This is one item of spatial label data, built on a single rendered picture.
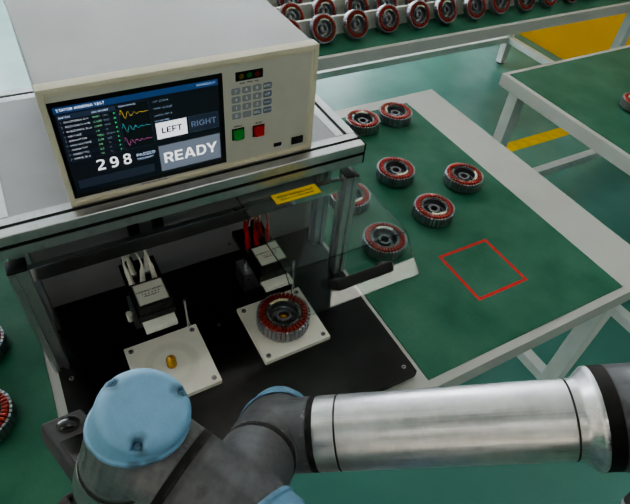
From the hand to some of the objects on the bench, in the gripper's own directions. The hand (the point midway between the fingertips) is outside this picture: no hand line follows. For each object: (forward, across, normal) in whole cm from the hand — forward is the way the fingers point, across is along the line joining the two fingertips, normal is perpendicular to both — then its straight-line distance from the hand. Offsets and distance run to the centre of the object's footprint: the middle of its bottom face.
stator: (+32, -1, +33) cm, 46 cm away
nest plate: (+20, +29, +24) cm, 43 cm away
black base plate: (+19, +42, +24) cm, 52 cm away
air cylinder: (+15, +55, +35) cm, 67 cm away
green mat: (+3, +107, +36) cm, 113 cm away
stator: (+2, +107, +31) cm, 112 cm away
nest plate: (+13, +52, +21) cm, 58 cm away
